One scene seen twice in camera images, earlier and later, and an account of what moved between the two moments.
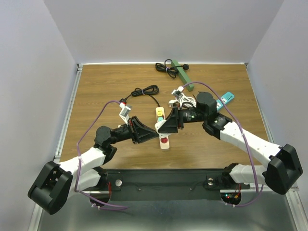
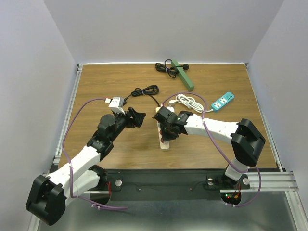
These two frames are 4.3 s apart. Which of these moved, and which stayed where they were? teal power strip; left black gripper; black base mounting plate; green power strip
Moved: left black gripper
Stayed: black base mounting plate; teal power strip; green power strip
